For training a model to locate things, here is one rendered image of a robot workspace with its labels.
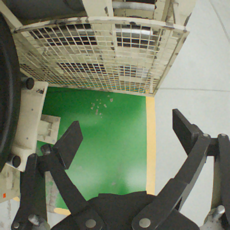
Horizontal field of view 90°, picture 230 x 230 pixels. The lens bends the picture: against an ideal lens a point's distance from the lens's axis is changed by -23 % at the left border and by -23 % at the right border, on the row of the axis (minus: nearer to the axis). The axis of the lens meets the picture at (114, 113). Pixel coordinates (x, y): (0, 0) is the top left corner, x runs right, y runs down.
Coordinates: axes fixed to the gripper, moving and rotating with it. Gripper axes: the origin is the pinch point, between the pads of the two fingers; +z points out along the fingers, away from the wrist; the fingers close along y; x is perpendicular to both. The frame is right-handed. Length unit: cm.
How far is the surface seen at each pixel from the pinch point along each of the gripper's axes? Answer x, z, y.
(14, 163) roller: -15.3, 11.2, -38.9
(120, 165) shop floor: -77, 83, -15
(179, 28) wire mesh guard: 16.2, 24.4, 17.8
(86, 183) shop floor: -89, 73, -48
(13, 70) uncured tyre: 12.9, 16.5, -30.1
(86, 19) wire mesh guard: 22.7, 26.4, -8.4
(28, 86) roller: 6.6, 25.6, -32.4
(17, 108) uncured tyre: 1.3, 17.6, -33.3
